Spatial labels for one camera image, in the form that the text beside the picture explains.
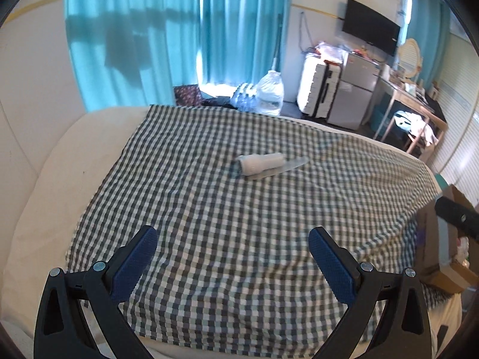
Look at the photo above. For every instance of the grey white checkered cloth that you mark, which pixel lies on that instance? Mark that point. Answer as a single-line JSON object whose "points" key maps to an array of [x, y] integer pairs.
{"points": [[224, 224]]}

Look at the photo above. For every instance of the wooden desk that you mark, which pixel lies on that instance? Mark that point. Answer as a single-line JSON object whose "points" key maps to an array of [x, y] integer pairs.
{"points": [[408, 97]]}

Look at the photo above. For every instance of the black bag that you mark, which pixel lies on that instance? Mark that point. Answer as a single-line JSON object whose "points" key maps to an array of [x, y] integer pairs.
{"points": [[438, 108]]}

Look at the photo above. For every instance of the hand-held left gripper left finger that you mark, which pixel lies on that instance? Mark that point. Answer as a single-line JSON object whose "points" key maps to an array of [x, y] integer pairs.
{"points": [[136, 263]]}

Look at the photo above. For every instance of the white cylinder bottle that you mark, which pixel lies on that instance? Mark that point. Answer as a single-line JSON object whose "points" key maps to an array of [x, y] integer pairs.
{"points": [[262, 163]]}

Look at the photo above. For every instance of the dark patterned cloth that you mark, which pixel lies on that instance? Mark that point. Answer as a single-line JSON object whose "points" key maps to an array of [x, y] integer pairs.
{"points": [[187, 95]]}

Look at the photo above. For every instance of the white louvered wardrobe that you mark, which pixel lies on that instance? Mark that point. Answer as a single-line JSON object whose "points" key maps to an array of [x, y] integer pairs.
{"points": [[462, 119]]}

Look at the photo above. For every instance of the wooden chair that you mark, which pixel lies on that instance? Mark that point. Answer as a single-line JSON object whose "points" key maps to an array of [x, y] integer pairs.
{"points": [[421, 140]]}

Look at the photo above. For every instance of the teal window curtain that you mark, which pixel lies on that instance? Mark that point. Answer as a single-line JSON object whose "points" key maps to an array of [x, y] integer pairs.
{"points": [[243, 26], [131, 26], [428, 15]]}

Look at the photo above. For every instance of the black wall television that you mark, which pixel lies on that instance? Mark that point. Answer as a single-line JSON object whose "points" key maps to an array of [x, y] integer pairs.
{"points": [[370, 26]]}

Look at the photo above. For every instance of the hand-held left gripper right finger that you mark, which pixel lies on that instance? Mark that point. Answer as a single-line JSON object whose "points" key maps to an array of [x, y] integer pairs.
{"points": [[331, 265]]}

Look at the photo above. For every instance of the teal bin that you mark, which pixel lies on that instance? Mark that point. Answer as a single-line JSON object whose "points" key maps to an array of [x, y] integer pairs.
{"points": [[442, 181]]}

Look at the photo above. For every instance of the light clothes pile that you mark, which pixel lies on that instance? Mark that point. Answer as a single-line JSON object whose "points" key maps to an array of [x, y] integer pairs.
{"points": [[417, 123]]}

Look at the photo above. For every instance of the clear plastic bag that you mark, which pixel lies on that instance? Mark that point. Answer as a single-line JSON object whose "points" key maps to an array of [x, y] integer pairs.
{"points": [[331, 50]]}

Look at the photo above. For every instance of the white suitcase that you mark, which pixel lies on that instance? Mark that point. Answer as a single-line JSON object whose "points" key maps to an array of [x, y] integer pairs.
{"points": [[314, 86]]}

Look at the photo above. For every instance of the large cardboard box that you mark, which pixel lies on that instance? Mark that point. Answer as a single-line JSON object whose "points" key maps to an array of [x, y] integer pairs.
{"points": [[434, 254]]}

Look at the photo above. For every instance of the pack of water bottles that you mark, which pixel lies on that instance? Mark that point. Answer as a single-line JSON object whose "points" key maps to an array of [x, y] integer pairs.
{"points": [[243, 97]]}

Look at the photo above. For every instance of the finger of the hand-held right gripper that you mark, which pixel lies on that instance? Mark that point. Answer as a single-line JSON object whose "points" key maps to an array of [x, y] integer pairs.
{"points": [[458, 215]]}

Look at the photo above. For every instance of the silver small fridge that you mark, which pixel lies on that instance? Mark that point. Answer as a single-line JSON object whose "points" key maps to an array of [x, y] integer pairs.
{"points": [[351, 97]]}

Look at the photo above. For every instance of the large clear water jug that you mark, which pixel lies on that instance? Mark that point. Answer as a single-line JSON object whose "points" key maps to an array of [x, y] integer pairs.
{"points": [[270, 95]]}

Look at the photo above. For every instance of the oval wooden mirror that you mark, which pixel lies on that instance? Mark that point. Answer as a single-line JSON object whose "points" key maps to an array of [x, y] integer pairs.
{"points": [[409, 58]]}

